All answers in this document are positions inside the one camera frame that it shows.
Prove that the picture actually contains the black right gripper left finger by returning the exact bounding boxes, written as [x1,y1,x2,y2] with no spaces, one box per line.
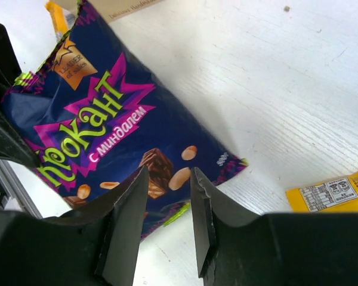
[44,167,149,285]

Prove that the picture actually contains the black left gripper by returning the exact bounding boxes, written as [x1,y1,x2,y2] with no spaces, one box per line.
[0,23,41,168]

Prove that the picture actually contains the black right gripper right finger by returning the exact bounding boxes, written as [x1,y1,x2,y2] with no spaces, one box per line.
[190,167,269,285]

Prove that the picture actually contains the purple blue candy bag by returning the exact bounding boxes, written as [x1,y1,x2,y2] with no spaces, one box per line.
[1,1,246,237]

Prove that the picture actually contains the paper bag with pink handles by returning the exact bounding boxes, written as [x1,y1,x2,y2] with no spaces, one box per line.
[47,0,160,26]

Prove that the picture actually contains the yellow snack bar centre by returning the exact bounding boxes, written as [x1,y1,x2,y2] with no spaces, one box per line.
[45,1,76,42]

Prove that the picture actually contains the yellow snack bar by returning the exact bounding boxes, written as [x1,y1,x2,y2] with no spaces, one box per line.
[286,172,358,213]
[45,1,76,42]

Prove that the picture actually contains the yellow snack bar right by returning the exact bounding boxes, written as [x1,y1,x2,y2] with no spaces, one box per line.
[286,172,358,213]

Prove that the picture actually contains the aluminium front rail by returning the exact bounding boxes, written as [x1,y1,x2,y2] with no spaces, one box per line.
[0,160,42,219]

